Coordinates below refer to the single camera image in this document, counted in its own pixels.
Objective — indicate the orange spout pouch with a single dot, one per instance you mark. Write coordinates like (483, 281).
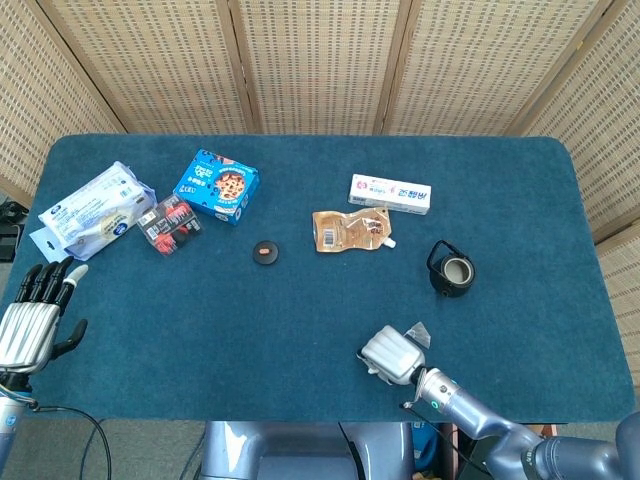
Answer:
(350, 230)

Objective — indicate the blue-grey robot torso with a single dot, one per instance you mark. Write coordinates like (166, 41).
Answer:
(300, 450)

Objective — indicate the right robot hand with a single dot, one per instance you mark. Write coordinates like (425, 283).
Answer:
(395, 355)

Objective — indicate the black equipment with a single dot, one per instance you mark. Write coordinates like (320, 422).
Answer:
(7, 245)

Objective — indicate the black lid with orange knob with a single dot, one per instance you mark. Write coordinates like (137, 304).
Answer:
(265, 256)

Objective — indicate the blue felt table cover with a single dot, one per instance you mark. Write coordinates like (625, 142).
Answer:
(300, 320)

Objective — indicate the white toothpaste box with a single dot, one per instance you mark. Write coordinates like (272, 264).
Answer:
(390, 195)

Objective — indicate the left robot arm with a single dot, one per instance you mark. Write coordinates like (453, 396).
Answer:
(7, 420)

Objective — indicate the clear box red black items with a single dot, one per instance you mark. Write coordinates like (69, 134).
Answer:
(170, 227)

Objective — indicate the blue cookie box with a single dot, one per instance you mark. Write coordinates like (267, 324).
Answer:
(220, 185)

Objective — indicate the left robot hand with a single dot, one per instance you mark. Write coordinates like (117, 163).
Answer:
(25, 330)

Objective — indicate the white tissue pack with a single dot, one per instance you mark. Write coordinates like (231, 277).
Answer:
(90, 210)

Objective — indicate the wicker screen panel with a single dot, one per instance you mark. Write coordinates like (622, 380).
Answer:
(625, 310)
(150, 65)
(600, 125)
(480, 65)
(40, 100)
(320, 65)

